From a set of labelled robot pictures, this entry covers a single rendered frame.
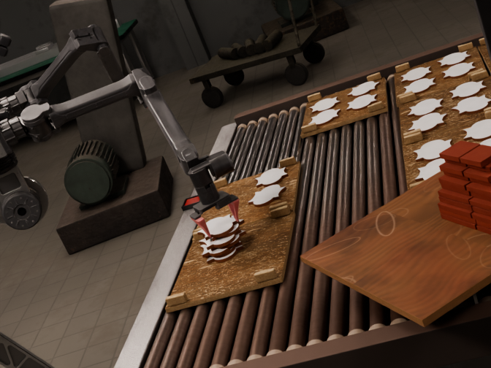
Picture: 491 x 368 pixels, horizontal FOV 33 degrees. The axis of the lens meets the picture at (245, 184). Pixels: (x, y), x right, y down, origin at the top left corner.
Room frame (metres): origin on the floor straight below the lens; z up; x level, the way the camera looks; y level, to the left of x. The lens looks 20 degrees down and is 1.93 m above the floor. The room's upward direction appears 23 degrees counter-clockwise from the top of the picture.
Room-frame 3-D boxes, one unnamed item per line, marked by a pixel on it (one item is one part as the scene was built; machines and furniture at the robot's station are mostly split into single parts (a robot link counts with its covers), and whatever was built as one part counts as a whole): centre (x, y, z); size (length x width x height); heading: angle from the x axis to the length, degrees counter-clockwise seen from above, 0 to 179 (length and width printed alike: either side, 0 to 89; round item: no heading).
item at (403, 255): (1.69, -0.37, 1.03); 0.50 x 0.50 x 0.02; 19
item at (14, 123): (2.71, 0.65, 1.45); 0.09 x 0.08 x 0.12; 9
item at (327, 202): (2.54, -0.26, 0.90); 1.95 x 0.05 x 0.05; 164
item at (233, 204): (2.28, 0.08, 1.06); 0.07 x 0.07 x 0.09; 19
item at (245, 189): (2.64, 0.01, 0.93); 0.41 x 0.35 x 0.02; 165
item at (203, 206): (2.27, 0.11, 1.13); 0.10 x 0.07 x 0.07; 109
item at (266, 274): (2.01, 0.04, 0.95); 0.06 x 0.02 x 0.03; 74
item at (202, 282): (2.23, 0.12, 0.93); 0.41 x 0.35 x 0.02; 164
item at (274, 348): (2.57, -0.16, 0.90); 1.95 x 0.05 x 0.05; 164
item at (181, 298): (2.08, 0.30, 0.95); 0.06 x 0.02 x 0.03; 74
